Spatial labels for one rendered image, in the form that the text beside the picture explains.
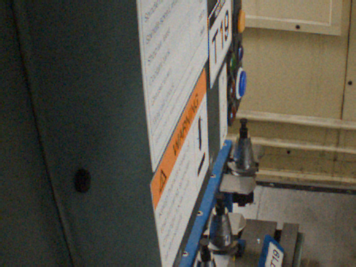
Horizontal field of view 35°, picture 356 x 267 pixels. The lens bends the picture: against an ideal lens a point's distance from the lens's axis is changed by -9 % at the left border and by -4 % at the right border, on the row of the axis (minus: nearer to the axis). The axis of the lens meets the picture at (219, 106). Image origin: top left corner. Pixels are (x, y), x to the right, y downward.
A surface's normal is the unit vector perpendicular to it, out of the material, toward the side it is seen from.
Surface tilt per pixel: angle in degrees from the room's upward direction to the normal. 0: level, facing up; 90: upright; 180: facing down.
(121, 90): 90
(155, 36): 90
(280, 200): 24
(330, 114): 90
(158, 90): 90
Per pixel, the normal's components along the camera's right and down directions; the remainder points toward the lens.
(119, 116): 0.98, 0.10
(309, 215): -0.10, -0.54
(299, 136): -0.21, 0.54
